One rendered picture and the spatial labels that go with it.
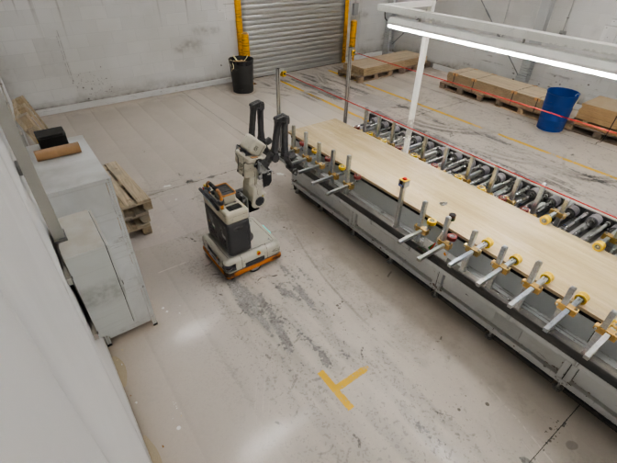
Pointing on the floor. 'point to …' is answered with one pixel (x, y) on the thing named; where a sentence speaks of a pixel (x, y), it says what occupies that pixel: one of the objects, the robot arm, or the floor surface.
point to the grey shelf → (90, 198)
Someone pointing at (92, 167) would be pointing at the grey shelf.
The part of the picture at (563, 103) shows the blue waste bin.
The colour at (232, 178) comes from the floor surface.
